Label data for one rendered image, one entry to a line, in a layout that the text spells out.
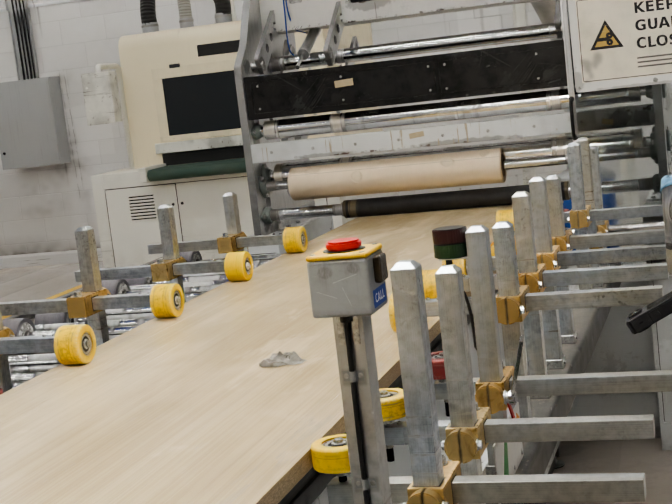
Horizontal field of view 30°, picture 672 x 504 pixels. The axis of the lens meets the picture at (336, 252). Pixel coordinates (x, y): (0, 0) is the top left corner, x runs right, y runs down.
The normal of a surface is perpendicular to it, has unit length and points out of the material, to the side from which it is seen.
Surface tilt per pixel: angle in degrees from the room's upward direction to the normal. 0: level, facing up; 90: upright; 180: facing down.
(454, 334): 90
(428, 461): 90
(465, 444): 90
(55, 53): 90
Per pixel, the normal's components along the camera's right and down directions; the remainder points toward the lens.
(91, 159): -0.26, 0.16
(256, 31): 0.95, -0.07
